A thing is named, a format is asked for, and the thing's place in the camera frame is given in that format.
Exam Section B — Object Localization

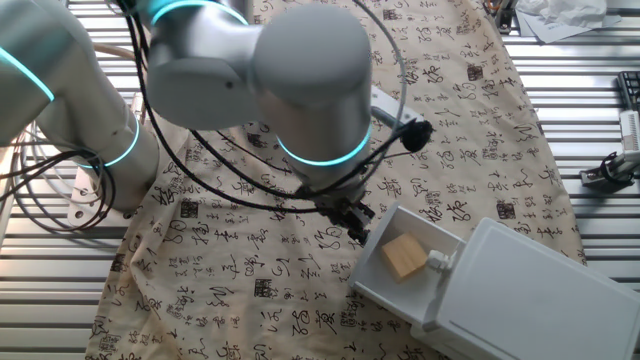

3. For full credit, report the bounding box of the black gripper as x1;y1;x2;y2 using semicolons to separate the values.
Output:
314;191;377;247

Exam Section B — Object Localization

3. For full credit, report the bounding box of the light wooden cube block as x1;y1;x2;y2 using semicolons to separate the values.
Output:
380;231;430;284

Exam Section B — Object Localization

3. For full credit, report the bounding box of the white plastic drawer cabinet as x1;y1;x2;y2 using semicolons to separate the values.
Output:
410;217;640;360

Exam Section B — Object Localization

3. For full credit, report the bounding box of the beige calligraphy print cloth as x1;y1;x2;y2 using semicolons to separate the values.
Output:
84;0;586;360

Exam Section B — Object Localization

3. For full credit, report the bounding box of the flat white paper sheet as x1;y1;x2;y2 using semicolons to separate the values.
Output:
517;10;624;45

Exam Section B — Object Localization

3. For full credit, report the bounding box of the white ribbed device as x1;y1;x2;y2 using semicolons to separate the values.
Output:
618;110;640;154

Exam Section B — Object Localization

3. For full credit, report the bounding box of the crumpled white paper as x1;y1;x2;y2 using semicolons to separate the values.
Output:
517;0;609;29

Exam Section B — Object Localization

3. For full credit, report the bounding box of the black keyboard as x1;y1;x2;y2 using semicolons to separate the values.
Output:
617;69;640;114

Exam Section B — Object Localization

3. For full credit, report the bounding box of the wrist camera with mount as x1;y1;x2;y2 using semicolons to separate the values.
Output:
369;84;435;154

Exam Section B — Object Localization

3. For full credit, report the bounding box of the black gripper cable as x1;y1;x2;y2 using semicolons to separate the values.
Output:
119;0;436;215

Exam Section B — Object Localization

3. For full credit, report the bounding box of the grey metal mount bracket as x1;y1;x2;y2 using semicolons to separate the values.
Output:
492;0;519;34

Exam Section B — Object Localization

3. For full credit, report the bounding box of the black looped cable bundle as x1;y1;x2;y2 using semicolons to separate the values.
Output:
0;148;117;232

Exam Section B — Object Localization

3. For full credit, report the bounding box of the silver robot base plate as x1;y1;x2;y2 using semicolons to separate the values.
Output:
67;164;137;227

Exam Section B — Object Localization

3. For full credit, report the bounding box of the thick pale hose cable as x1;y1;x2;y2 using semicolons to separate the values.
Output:
89;42;149;126

